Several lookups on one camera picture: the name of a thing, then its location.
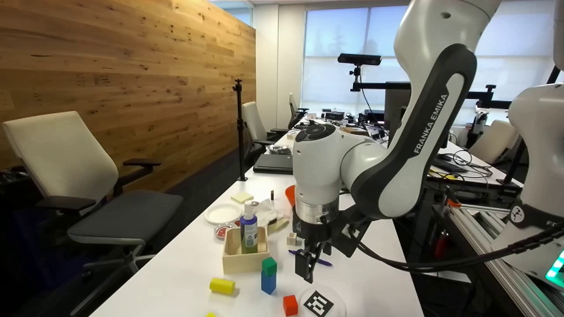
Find small wooden crate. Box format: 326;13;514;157
220;226;271;277

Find blue and green block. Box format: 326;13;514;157
259;256;278;296

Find yellow cylinder block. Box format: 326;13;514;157
207;277;237;298

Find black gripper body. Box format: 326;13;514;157
292;217;341;259

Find red orange cube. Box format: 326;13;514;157
281;294;299;317

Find dark monitor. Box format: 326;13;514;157
384;87;412;141

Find black tripod pole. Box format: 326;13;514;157
230;78;250;184

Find dark laptop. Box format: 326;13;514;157
252;150;296;177

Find aluminium rail frame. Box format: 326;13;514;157
442;201;564;317

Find tangled desk cables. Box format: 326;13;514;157
424;148;500;184

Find black camera on boom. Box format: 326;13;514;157
336;51;514;111

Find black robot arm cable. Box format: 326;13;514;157
336;222;564;275

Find blue bottle with green label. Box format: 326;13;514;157
237;199;260;256

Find white backed office chair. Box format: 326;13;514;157
241;101;289;157
1;110;185;317
468;120;521;166

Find pale yellow sticky note pad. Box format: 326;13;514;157
229;192;255;206

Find crumpled white tissue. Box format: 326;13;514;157
253;199;290;235

